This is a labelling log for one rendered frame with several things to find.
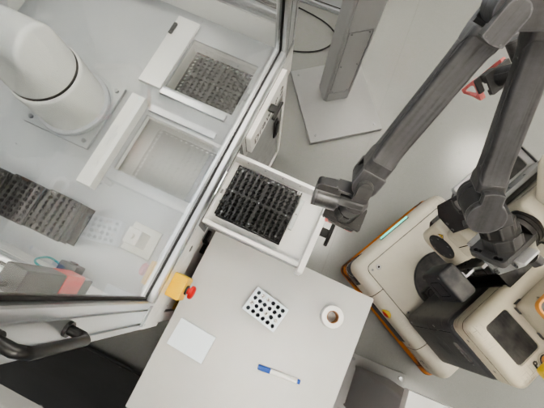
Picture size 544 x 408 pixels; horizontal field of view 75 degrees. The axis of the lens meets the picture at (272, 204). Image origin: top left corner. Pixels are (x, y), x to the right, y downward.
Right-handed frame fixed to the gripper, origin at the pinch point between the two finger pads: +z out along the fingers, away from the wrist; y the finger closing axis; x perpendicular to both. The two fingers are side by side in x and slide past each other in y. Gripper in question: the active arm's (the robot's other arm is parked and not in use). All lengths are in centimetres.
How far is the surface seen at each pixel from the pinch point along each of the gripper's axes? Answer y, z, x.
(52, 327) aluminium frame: 37, -41, 45
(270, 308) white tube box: 6.1, 23.8, 29.5
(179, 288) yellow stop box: 33.1, 9.4, 35.7
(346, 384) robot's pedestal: -48, 98, 47
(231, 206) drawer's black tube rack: 30.6, 10.2, 7.2
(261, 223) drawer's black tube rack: 19.8, 10.1, 7.8
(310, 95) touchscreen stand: 33, 96, -95
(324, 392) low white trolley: -20, 24, 45
